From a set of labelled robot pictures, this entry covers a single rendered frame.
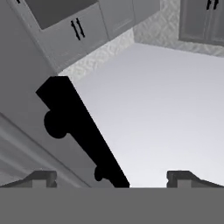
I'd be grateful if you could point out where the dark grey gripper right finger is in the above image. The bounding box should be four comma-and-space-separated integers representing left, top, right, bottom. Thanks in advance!
166, 170, 224, 188

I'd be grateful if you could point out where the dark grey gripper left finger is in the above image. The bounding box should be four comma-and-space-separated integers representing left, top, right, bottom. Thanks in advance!
0, 170, 58, 188

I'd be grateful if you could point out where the grey panelled cabinet front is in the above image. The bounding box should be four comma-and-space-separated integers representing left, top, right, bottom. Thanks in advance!
0, 112, 91, 188

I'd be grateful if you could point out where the large black round knob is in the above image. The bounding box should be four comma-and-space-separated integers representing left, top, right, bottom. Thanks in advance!
43, 108, 70, 140

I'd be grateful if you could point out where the small black round knob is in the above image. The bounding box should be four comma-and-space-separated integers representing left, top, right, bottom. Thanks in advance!
94, 165, 105, 182

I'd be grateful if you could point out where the grey cupboard door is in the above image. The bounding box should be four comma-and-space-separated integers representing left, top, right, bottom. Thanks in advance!
209, 0, 224, 47
132, 0, 161, 25
178, 0, 213, 44
73, 2, 110, 55
37, 17, 89, 70
98, 0, 136, 40

